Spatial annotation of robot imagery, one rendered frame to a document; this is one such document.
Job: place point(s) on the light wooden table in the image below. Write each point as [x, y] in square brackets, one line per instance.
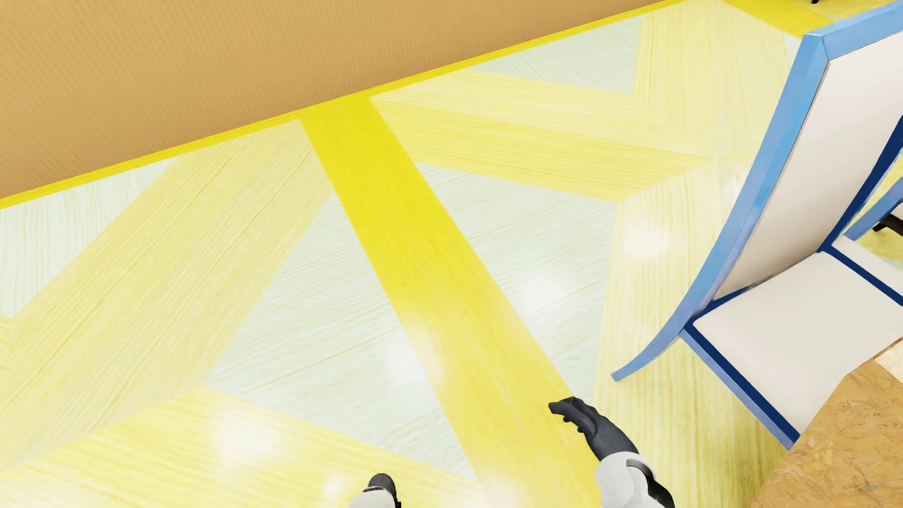
[839, 441]

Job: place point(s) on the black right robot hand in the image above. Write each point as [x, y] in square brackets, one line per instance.
[599, 429]

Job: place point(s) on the blue and white chair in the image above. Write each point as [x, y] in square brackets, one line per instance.
[797, 282]

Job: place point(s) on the tan woven rug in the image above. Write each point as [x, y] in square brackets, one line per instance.
[247, 63]

